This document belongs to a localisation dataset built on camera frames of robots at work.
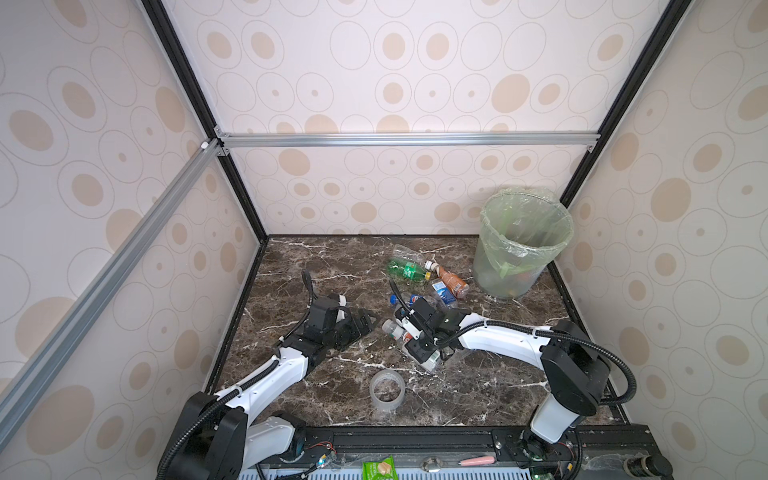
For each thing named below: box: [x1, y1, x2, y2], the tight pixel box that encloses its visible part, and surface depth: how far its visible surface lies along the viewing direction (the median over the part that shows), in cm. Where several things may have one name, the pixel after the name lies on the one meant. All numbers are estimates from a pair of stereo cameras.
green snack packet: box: [362, 455, 398, 480], surface depth 70 cm
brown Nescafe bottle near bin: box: [424, 260, 470, 300], surface depth 102 cm
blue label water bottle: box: [432, 280, 457, 309], surface depth 100 cm
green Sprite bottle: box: [387, 258, 431, 281], surface depth 108 cm
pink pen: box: [458, 456, 497, 467], surface depth 73 cm
